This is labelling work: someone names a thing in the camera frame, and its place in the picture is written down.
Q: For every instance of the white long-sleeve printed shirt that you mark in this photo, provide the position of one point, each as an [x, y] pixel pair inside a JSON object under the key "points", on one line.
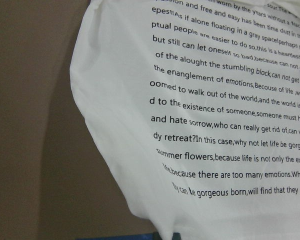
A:
{"points": [[195, 107]]}

